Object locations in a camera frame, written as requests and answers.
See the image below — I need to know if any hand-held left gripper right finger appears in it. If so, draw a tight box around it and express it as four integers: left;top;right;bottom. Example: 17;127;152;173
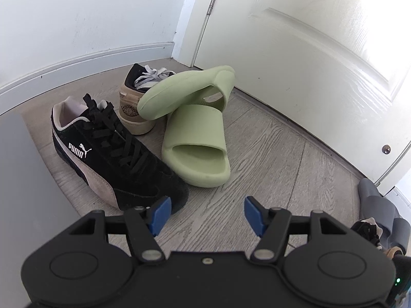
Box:
244;196;345;262

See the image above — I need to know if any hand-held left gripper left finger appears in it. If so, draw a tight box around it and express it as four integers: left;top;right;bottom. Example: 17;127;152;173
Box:
67;196;172;262

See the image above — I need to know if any light green slide sandal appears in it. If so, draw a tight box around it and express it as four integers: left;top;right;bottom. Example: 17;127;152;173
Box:
161;103;232;187
137;65;236;122

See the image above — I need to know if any white baseboard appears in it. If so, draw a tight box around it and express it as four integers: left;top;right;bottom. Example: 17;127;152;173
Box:
0;41;175;103
382;184;411;207

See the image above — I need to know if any grey floor mat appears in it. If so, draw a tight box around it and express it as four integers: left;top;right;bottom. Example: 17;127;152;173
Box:
0;112;79;308

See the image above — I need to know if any white door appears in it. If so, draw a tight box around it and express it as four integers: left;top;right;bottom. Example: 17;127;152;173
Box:
180;0;411;196

